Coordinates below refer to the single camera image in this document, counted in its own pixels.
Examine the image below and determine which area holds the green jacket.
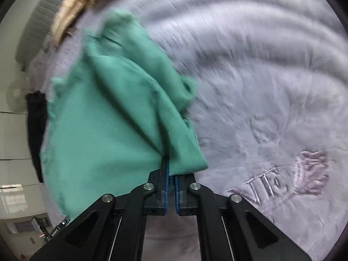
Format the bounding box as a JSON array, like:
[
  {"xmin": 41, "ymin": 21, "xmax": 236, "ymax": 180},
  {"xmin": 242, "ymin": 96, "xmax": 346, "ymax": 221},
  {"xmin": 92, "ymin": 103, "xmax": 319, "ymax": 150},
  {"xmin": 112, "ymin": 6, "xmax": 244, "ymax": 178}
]
[{"xmin": 41, "ymin": 11, "xmax": 208, "ymax": 219}]

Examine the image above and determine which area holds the black garment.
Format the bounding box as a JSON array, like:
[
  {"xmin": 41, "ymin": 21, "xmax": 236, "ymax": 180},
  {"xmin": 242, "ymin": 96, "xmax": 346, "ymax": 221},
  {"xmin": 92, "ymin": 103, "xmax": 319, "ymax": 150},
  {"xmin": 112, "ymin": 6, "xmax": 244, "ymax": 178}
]
[{"xmin": 25, "ymin": 91, "xmax": 48, "ymax": 183}]

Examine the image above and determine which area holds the round white fan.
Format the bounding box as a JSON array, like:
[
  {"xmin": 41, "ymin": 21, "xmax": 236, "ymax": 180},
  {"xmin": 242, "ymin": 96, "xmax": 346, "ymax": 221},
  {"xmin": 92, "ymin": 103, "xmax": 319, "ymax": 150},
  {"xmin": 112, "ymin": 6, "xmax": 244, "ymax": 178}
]
[{"xmin": 6, "ymin": 78, "xmax": 30, "ymax": 112}]

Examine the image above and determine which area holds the beige striped cloth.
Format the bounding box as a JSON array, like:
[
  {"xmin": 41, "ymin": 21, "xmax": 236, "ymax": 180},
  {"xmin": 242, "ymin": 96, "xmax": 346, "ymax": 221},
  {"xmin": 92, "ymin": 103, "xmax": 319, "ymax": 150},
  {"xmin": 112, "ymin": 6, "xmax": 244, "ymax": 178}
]
[{"xmin": 51, "ymin": 0, "xmax": 97, "ymax": 48}]

